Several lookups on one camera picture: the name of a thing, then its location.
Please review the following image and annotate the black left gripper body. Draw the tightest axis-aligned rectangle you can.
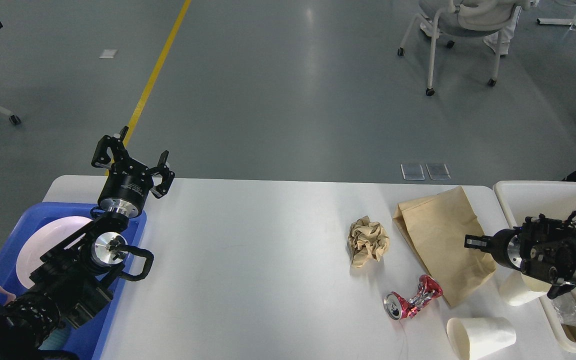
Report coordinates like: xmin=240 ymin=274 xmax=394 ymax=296
xmin=98 ymin=170 xmax=154 ymax=219

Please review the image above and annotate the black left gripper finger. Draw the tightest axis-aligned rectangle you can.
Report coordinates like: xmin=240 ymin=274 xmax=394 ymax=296
xmin=149 ymin=150 xmax=176 ymax=199
xmin=91 ymin=126 xmax=141 ymax=173

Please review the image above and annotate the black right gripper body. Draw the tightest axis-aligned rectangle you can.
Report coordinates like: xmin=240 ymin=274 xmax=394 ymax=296
xmin=486 ymin=228 xmax=522 ymax=271

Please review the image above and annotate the white paper cup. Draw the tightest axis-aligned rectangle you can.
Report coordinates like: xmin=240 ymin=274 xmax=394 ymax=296
xmin=446 ymin=317 xmax=517 ymax=360
xmin=498 ymin=271 xmax=551 ymax=306

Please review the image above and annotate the brown paper bag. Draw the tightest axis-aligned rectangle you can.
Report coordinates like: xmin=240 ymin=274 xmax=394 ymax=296
xmin=392 ymin=186 xmax=498 ymax=307

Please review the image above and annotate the pink plate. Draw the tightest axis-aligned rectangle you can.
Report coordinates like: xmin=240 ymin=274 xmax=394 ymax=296
xmin=15 ymin=216 xmax=92 ymax=289

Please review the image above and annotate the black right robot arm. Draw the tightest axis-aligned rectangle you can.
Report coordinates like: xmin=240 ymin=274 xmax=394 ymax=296
xmin=464 ymin=210 xmax=576 ymax=300

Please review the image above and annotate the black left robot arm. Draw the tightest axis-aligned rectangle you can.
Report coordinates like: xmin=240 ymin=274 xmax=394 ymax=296
xmin=0 ymin=126 xmax=176 ymax=360

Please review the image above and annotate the cream plastic bin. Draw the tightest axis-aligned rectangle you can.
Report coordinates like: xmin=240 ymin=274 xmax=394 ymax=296
xmin=493 ymin=181 xmax=576 ymax=354

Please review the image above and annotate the right floor socket plate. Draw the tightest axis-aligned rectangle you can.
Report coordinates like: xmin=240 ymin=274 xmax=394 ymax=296
xmin=425 ymin=162 xmax=451 ymax=181

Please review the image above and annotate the floor socket plate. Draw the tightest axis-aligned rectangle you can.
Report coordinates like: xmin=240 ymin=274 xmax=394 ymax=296
xmin=425 ymin=162 xmax=451 ymax=181
xmin=400 ymin=162 xmax=426 ymax=182

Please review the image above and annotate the left floor socket plate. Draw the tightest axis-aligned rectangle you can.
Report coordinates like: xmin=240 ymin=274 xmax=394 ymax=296
xmin=400 ymin=162 xmax=426 ymax=182

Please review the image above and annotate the crushed red soda can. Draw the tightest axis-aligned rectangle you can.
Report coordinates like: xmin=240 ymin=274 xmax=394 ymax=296
xmin=382 ymin=274 xmax=443 ymax=321

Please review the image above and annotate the crumpled brown paper ball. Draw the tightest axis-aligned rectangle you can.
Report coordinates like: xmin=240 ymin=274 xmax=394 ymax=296
xmin=347 ymin=215 xmax=391 ymax=268

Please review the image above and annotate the blue plastic tray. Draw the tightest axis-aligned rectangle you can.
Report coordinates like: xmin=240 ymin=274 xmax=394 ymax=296
xmin=0 ymin=202 xmax=147 ymax=360

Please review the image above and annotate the person in white clothes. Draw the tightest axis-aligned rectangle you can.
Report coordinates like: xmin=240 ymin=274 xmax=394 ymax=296
xmin=419 ymin=1 xmax=522 ymax=57

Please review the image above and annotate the white chair grey seat right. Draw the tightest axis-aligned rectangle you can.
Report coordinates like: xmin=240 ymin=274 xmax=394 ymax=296
xmin=397 ymin=0 xmax=534 ymax=97

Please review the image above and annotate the white stand base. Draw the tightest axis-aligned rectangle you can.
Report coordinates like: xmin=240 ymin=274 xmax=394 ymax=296
xmin=536 ymin=0 xmax=576 ymax=28

